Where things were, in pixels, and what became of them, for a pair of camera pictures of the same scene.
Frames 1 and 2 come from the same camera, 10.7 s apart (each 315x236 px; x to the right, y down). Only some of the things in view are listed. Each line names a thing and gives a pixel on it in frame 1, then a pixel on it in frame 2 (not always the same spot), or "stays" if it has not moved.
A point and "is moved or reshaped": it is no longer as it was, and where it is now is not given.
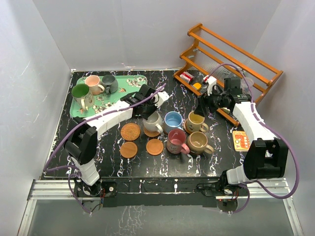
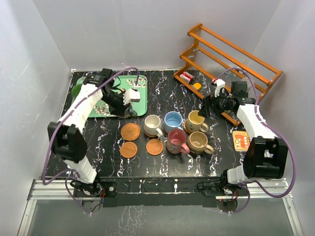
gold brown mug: [197, 143] stays
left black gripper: [145, 116] -> [120, 110]
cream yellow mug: [195, 123] stays
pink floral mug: [175, 141] stays
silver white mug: [153, 123] is moved or reshaped
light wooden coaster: [128, 149] stays
